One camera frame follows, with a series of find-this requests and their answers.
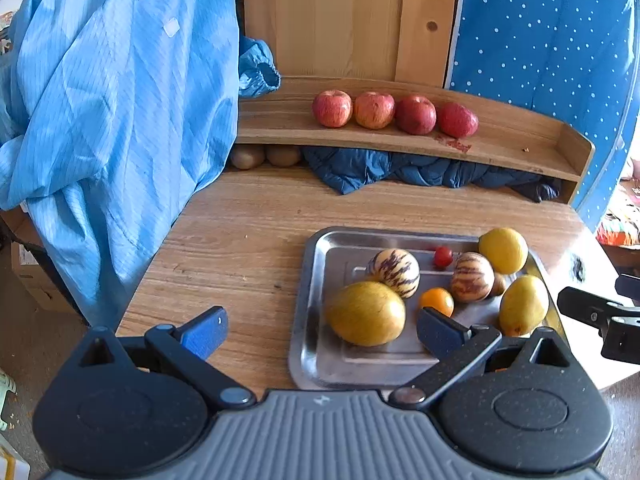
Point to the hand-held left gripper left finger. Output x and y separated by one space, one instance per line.
205 332

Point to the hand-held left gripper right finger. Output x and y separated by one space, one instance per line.
440 332

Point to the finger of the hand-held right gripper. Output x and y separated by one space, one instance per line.
629 289
585 307

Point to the small orange mandarin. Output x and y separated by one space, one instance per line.
436 300

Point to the small yellow mango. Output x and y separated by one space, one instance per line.
522 305

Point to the striped pepino melon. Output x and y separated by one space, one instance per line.
394 267
472 279

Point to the red cherry tomato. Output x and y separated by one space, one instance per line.
442 257

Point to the large yellow mango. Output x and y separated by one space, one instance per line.
365 314

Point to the round yellow citrus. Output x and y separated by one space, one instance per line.
502 251

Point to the metal tray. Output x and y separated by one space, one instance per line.
330 360

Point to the colourful printed cloth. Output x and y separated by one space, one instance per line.
622 215

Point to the navy padded jacket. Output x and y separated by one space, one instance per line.
400 170

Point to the cardboard box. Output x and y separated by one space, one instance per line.
35 275

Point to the dark red apple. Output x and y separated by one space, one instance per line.
416 116
457 121

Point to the curved wooden shelf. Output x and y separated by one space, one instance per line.
290 120

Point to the pale red apple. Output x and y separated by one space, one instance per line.
332 109
374 111

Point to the light blue coat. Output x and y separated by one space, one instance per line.
125 110

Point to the blue dotted cloth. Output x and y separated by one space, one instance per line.
540 60

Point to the wooden cabinet door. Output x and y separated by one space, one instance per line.
350 20

